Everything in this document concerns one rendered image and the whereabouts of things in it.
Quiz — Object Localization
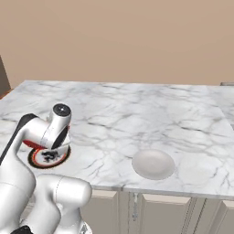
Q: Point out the white plate with black-red rim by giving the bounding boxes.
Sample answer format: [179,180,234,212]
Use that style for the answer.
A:
[27,144,72,170]

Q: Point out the red bowl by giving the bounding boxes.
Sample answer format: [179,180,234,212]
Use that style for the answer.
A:
[23,139,47,150]

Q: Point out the dark brown cabinet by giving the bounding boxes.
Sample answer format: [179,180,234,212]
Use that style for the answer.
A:
[0,55,12,96]

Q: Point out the beige cabinet door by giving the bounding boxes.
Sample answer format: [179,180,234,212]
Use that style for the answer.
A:
[138,193,192,234]
[80,188,120,234]
[207,199,234,234]

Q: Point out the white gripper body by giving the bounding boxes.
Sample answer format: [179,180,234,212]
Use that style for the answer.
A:
[56,133,72,153]

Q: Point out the grey cabinet handle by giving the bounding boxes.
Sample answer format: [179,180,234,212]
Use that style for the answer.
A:
[132,195,139,221]

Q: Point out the plain white plate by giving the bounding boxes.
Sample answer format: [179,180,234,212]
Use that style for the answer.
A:
[131,148,176,181]

